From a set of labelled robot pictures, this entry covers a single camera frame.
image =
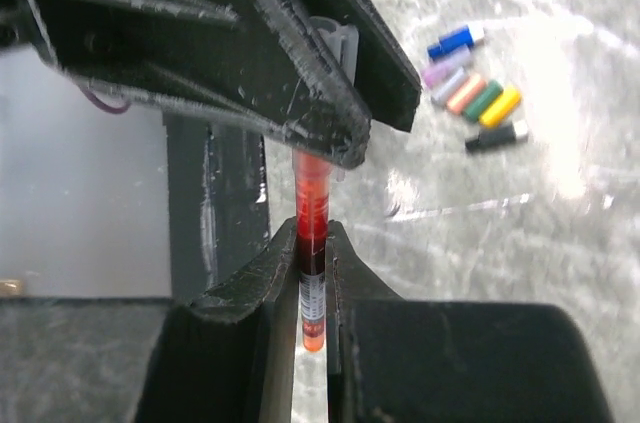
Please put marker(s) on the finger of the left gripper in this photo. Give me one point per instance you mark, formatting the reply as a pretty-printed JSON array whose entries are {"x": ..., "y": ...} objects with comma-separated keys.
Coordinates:
[
  {"x": 256, "y": 64},
  {"x": 385, "y": 78}
]

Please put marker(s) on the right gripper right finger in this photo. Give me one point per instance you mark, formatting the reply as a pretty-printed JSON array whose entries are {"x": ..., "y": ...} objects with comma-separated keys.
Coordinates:
[{"x": 391, "y": 359}]

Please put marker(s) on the orange pen cap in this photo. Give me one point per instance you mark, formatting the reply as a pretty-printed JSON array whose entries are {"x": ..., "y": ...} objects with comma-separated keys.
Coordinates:
[{"x": 461, "y": 99}]

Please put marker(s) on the red translucent pen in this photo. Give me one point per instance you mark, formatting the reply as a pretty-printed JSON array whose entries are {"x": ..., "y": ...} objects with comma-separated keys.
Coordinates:
[{"x": 312, "y": 212}]

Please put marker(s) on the grey pen cap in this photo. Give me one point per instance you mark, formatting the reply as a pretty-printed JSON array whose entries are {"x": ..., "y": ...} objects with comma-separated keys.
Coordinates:
[{"x": 446, "y": 90}]

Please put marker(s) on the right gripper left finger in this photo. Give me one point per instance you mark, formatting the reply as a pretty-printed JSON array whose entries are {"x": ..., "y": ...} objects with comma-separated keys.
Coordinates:
[{"x": 228, "y": 356}]

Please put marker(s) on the purple pen cap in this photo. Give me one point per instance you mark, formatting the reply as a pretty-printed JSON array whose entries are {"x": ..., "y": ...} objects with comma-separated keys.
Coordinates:
[{"x": 437, "y": 72}]

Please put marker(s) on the clear pen cap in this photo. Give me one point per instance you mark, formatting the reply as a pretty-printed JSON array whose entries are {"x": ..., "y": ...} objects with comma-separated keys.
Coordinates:
[{"x": 343, "y": 42}]

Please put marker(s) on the black base frame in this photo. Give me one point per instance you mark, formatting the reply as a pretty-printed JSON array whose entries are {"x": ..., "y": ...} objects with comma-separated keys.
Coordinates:
[{"x": 217, "y": 202}]

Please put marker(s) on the yellow pen cap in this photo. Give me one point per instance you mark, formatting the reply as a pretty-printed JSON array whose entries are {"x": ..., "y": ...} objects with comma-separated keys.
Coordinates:
[{"x": 501, "y": 108}]

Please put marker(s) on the black pen cap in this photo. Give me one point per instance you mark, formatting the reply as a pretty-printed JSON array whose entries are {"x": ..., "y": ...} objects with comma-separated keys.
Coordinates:
[{"x": 500, "y": 136}]

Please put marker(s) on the dark blue pen cap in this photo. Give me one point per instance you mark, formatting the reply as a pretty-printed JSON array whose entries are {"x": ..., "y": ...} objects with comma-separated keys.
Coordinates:
[{"x": 467, "y": 36}]

